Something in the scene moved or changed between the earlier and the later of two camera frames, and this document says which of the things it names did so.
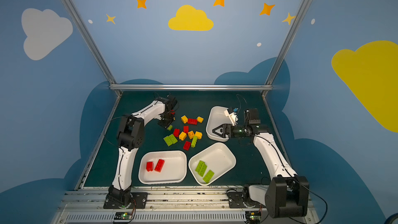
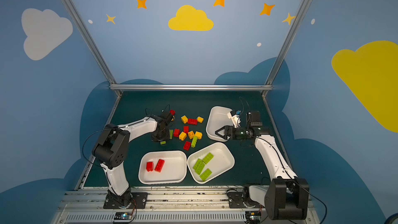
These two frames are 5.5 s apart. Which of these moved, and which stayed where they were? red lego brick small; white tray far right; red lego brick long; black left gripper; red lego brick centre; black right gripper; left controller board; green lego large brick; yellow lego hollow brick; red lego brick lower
Moved: green lego large brick; black left gripper
Stayed: red lego brick centre; red lego brick long; yellow lego hollow brick; white tray far right; red lego brick small; left controller board; red lego brick lower; black right gripper
